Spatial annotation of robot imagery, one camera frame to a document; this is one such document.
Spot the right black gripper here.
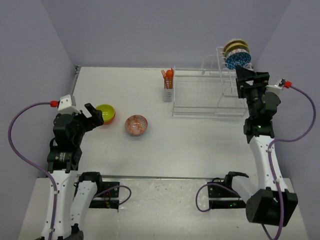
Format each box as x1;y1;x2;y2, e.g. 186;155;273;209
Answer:
235;65;271;119

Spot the lime green plastic bowl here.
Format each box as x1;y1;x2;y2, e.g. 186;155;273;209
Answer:
96;104;116;122

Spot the orange plastic bowl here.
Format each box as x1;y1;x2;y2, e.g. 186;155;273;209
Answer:
102;111;116;125

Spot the white red patterned bowl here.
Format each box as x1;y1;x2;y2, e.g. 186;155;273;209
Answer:
225;48;252;70

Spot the tan yellow rimmed bowl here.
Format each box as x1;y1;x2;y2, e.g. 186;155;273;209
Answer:
223;39;250;57

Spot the orange patterned ceramic bowl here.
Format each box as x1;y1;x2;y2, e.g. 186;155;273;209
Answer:
124;114;148;137

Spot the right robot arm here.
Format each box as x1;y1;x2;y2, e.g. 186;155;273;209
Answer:
223;65;298;226

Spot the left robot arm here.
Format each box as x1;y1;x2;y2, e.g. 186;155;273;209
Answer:
40;103;104;240

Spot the orange plastic knife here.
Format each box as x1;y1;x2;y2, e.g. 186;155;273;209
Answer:
170;68;174;79

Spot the orange plastic spoon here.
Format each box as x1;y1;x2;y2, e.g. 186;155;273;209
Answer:
165;69;173;89

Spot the white cutlery holder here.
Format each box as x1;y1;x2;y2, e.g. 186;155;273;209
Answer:
163;79;174;102

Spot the orange plastic fork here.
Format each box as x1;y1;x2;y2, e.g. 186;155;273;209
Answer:
161;70;168;81

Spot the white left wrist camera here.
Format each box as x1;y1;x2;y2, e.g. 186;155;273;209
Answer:
57;94;81;115

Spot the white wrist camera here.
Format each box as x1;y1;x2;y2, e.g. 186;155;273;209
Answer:
266;78;286;96
57;94;81;115

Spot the white wire dish rack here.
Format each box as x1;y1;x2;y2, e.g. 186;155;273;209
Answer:
172;46;248;119

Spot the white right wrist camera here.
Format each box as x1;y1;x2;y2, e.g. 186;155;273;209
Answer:
266;78;286;96

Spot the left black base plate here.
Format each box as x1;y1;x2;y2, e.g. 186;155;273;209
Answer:
89;181;120;210

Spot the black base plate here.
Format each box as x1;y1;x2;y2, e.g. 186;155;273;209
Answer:
207;185;246;210
89;181;120;210

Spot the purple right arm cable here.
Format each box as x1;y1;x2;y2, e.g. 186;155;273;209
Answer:
259;81;317;240

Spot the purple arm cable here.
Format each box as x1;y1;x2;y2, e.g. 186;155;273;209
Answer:
259;81;317;240
7;99;60;240

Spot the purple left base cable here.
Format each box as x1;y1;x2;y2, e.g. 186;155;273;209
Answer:
93;185;132;213

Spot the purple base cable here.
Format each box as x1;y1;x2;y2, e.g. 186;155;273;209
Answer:
195;181;241;213
93;185;132;213

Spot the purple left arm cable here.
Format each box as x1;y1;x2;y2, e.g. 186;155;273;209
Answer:
7;99;60;240

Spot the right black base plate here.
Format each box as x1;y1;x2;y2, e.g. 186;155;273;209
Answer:
207;185;246;210

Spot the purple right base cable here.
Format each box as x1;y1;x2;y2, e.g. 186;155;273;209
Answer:
195;181;241;213

